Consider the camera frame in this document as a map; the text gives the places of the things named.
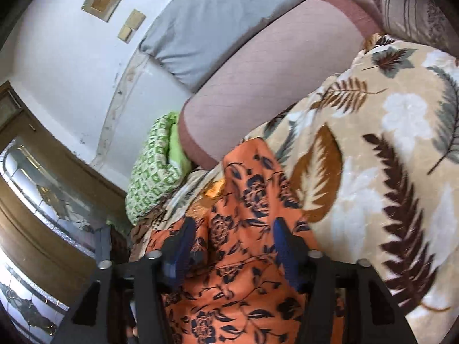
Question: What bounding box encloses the beige leaf-print blanket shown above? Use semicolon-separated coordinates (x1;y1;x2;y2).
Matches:
129;33;459;344

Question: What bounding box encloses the grey pillow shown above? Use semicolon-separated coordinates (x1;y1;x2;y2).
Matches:
139;0;321;94

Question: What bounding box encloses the green patterned quilt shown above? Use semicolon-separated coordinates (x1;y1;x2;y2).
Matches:
125;112;193;225

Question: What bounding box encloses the leaf-print cushion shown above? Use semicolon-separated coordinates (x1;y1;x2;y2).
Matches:
369;0;459;56

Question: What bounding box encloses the wooden glass-door cabinet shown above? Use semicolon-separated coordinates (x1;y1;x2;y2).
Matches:
0;81;134;344

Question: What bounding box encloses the orange floral garment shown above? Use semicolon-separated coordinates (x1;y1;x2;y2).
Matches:
146;138;345;344

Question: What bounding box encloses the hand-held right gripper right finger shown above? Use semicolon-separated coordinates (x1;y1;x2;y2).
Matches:
273;217;419;344

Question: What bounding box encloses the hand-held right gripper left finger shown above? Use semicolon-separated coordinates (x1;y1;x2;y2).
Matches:
62;216;198;344

